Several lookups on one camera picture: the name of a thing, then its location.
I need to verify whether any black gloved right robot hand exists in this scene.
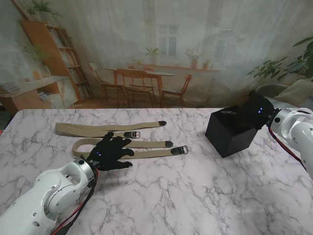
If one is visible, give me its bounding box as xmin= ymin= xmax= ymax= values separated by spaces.
xmin=234 ymin=91 xmax=276 ymax=130

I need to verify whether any beige woven belt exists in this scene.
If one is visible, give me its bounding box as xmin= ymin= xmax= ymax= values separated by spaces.
xmin=54 ymin=120 xmax=167 ymax=139
xmin=72 ymin=138 xmax=189 ymax=160

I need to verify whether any black storage box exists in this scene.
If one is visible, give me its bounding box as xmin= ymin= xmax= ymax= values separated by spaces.
xmin=204 ymin=104 xmax=261 ymax=159

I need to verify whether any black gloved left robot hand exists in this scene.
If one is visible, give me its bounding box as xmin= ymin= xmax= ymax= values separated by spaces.
xmin=87 ymin=132 xmax=134 ymax=171

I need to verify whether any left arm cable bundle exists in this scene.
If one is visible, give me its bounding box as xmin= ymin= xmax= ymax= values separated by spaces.
xmin=51 ymin=168 xmax=98 ymax=235

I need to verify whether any printed room scene backdrop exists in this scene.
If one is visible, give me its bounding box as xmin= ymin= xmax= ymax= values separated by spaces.
xmin=0 ymin=0 xmax=313 ymax=110

